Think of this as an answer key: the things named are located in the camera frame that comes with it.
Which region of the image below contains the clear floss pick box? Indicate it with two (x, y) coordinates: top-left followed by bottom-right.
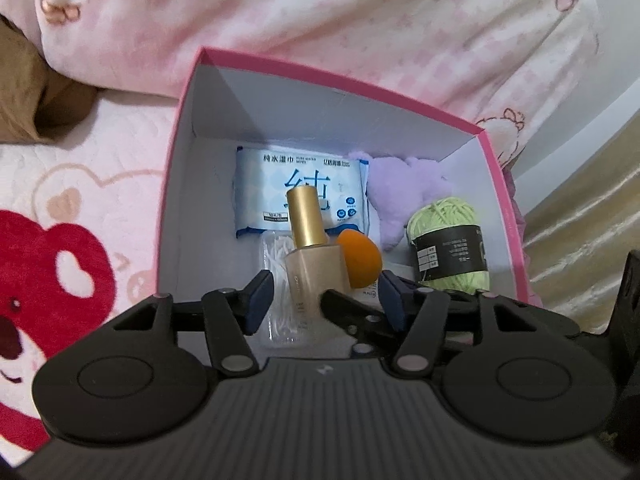
(259, 232), (313, 356)

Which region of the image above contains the pink cardboard box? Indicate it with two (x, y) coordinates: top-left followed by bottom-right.
(152, 46), (532, 306)

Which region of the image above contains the purple plush toy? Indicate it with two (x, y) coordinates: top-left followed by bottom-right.
(348, 149), (453, 252)

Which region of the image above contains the orange makeup sponge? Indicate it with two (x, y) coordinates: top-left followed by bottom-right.
(337, 229), (383, 288)

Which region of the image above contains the pink bear print quilt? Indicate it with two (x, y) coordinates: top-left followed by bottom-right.
(25, 0), (601, 176)

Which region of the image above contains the red bear print bedsheet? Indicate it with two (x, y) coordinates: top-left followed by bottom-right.
(0, 95), (181, 461)

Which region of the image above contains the green yarn ball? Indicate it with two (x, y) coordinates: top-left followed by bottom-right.
(405, 199), (492, 293)

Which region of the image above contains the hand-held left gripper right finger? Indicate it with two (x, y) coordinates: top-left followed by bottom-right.
(379, 270), (583, 376)

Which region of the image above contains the blue wet wipes pack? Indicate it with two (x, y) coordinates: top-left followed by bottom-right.
(232, 145), (372, 241)

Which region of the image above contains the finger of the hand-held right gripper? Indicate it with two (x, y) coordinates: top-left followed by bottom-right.
(320, 289), (401, 358)

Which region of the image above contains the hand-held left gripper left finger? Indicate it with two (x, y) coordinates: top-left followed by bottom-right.
(112, 270), (275, 376)

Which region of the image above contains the gold cap foundation bottle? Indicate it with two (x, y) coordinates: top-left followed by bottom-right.
(284, 185), (351, 356)

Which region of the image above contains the brown pillow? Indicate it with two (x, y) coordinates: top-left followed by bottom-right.
(0, 10), (96, 143)

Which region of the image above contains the small white tissue pack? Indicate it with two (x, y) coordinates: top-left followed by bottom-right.
(350, 280), (383, 311)

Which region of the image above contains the gold curtain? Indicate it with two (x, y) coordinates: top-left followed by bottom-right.
(515, 125), (640, 311)

